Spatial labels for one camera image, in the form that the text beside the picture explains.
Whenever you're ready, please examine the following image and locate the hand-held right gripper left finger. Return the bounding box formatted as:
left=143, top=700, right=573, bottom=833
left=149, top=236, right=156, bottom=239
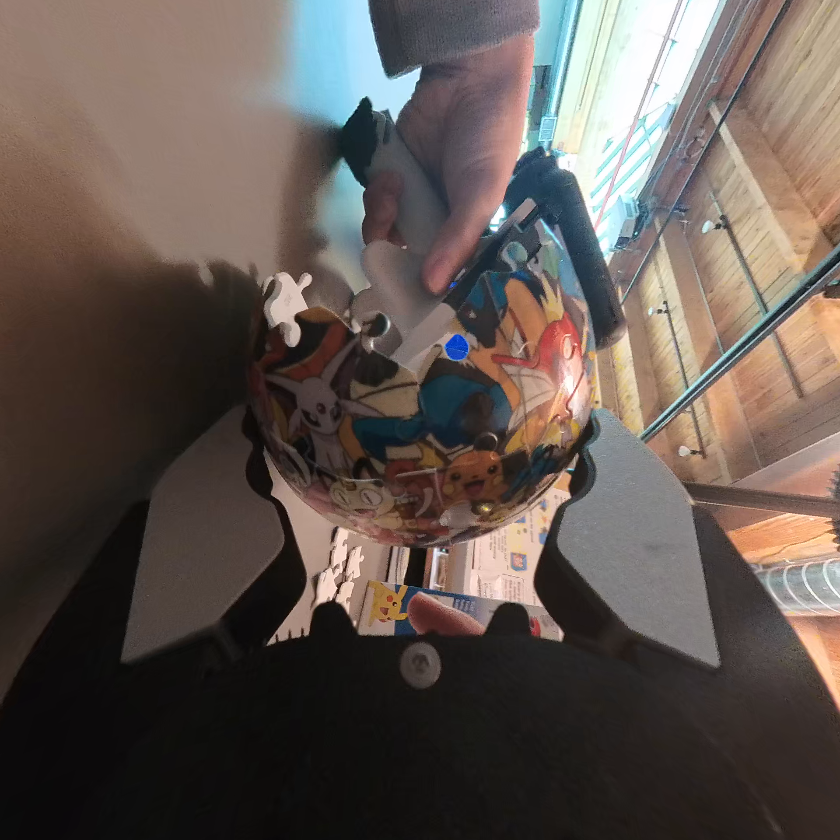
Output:
left=120, top=403, right=308, bottom=664

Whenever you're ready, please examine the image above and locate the silver ventilation duct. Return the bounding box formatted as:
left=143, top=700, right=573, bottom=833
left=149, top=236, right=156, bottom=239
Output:
left=755, top=561, right=840, bottom=618

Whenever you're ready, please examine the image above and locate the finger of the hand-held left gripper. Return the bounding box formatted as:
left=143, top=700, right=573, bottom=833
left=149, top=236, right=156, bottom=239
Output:
left=482, top=199, right=540, bottom=255
left=360, top=239, right=476, bottom=366

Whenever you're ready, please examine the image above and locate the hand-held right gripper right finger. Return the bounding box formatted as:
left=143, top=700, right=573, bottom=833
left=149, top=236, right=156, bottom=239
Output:
left=535, top=408, right=721, bottom=669

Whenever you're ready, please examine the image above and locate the printed instruction sheet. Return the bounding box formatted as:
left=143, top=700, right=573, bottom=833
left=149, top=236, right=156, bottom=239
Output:
left=469, top=491, right=573, bottom=608

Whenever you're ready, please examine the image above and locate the metal bar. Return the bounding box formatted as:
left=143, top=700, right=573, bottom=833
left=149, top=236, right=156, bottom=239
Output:
left=682, top=482, right=840, bottom=519

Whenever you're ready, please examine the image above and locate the colourful cartoon puzzle ball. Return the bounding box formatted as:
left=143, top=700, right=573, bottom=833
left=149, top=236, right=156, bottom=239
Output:
left=248, top=217, right=601, bottom=547

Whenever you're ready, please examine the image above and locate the cartoon puzzle box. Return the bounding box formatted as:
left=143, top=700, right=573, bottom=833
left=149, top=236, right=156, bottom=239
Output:
left=357, top=579, right=565, bottom=641

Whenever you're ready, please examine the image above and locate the person's right hand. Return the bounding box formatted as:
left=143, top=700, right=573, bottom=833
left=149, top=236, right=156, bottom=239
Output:
left=406, top=592, right=488, bottom=637

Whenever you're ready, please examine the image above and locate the person's left hand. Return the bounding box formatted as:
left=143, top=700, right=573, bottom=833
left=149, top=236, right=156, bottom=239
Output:
left=361, top=33, right=536, bottom=296

